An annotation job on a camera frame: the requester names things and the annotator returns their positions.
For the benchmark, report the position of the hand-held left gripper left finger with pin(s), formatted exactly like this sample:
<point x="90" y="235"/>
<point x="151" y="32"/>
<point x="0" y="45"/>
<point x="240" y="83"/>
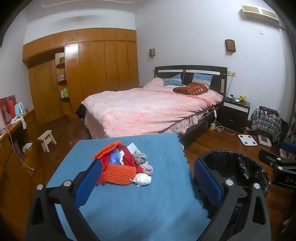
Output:
<point x="89" y="183"/>

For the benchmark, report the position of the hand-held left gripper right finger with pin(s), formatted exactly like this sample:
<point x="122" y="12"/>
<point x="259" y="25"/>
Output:
<point x="205" y="183"/>

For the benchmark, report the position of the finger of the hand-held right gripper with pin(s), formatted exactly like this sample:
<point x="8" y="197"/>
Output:
<point x="269" y="158"/>
<point x="289" y="146"/>

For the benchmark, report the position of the black trash bin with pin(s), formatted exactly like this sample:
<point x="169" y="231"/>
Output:
<point x="231" y="162"/>

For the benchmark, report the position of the red glove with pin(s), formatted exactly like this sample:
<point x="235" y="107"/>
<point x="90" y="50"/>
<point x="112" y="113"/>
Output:
<point x="128" y="158"/>
<point x="103" y="172"/>

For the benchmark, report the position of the white and brown scale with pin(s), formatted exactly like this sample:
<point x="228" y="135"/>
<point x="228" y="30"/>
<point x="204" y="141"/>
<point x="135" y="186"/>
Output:
<point x="264" y="140"/>

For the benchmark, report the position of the white bathroom scale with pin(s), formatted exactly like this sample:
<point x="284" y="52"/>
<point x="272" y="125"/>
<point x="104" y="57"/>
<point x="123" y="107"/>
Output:
<point x="248" y="139"/>

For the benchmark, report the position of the orange foam net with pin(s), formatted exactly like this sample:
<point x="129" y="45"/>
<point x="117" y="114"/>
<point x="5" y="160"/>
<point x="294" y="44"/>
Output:
<point x="120" y="172"/>

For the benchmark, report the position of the plaid bag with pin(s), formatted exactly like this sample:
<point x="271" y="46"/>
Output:
<point x="263" y="122"/>

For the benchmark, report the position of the blue plastic bag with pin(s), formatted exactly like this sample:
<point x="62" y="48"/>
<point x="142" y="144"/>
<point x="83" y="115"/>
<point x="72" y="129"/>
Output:
<point x="115" y="155"/>

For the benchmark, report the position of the white crumpled tissue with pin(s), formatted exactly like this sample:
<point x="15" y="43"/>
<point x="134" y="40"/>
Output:
<point x="143" y="179"/>

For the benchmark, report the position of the dark nightstand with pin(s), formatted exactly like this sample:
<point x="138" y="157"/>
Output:
<point x="235" y="111"/>

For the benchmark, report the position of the small wooden stool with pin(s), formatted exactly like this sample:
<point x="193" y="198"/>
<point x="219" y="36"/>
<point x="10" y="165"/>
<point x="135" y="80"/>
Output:
<point x="47" y="139"/>

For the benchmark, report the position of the blue table cloth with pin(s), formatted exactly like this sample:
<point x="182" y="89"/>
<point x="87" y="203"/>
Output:
<point x="150" y="208"/>

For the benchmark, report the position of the yellow plush toy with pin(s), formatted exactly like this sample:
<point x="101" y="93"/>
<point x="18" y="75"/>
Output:
<point x="242" y="98"/>

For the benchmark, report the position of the white cloth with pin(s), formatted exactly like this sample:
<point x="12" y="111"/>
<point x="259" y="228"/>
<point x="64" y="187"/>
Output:
<point x="18" y="120"/>
<point x="27" y="146"/>

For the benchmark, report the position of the black clothing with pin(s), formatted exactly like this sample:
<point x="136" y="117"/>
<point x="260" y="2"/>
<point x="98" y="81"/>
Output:
<point x="81" y="111"/>

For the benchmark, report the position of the wooden side cabinet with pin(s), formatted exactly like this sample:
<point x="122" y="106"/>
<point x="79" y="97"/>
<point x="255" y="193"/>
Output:
<point x="13" y="180"/>

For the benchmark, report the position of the pink blanket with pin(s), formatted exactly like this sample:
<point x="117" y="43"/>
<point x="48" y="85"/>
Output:
<point x="143" y="109"/>

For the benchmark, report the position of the dark wooden bed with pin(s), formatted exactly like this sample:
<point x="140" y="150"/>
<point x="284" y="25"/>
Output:
<point x="216" y="81"/>

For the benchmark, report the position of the brown dotted pillow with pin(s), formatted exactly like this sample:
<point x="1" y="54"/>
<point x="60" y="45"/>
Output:
<point x="192" y="89"/>

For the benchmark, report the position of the light blue kettle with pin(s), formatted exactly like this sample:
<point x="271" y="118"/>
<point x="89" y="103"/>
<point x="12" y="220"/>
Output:
<point x="19" y="109"/>

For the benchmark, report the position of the blue pillow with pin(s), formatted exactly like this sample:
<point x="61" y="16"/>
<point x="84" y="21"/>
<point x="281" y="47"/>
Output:
<point x="203" y="78"/>
<point x="173" y="80"/>

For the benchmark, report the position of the red paper bag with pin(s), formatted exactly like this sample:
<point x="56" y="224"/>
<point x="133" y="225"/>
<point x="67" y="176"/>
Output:
<point x="7" y="110"/>

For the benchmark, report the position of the wooden wardrobe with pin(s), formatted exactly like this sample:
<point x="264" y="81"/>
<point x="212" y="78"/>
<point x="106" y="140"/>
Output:
<point x="99" y="64"/>

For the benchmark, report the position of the small brown box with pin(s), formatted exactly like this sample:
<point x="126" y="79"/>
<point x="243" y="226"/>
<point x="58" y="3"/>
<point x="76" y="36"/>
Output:
<point x="61" y="60"/>

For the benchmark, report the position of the wall socket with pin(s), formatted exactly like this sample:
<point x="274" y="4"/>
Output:
<point x="232" y="73"/>

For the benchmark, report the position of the brown wall lamp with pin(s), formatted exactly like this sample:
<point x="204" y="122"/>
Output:
<point x="152" y="52"/>
<point x="230" y="45"/>

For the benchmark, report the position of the wall air conditioner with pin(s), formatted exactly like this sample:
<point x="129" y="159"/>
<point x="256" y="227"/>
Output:
<point x="259" y="12"/>

